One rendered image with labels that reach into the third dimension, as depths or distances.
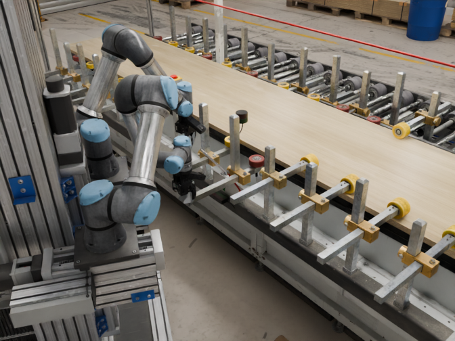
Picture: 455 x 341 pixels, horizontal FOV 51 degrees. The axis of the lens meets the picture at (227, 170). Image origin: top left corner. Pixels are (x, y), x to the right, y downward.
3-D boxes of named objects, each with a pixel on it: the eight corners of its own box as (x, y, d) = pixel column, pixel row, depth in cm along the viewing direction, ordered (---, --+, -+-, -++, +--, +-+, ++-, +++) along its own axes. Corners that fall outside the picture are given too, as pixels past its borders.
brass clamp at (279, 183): (277, 190, 218) (278, 180, 216) (258, 178, 227) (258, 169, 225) (287, 185, 222) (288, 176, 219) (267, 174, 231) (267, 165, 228)
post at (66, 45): (76, 101, 389) (64, 42, 364) (74, 99, 392) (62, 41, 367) (80, 99, 391) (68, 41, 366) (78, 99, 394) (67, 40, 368)
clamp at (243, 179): (243, 185, 241) (243, 177, 238) (226, 174, 250) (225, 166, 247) (251, 181, 243) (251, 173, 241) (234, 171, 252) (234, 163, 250)
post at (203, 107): (206, 183, 270) (202, 105, 245) (203, 180, 272) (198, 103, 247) (211, 180, 272) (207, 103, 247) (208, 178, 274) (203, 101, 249)
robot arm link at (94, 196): (93, 206, 174) (86, 174, 167) (127, 210, 172) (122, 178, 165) (77, 226, 164) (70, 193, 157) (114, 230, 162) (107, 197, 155)
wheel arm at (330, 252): (323, 265, 174) (323, 258, 172) (315, 260, 177) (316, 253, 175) (402, 211, 201) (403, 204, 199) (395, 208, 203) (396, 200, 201)
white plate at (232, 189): (244, 206, 246) (244, 189, 241) (213, 185, 263) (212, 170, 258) (245, 206, 246) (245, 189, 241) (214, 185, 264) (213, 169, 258)
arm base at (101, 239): (84, 256, 166) (78, 234, 160) (84, 230, 178) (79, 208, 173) (128, 249, 169) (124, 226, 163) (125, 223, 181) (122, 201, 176)
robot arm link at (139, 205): (118, 224, 168) (145, 82, 181) (158, 229, 165) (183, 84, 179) (103, 218, 157) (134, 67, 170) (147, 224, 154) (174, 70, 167)
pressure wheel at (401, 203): (399, 201, 196) (384, 201, 203) (405, 218, 197) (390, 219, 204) (407, 195, 199) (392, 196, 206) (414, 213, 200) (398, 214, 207)
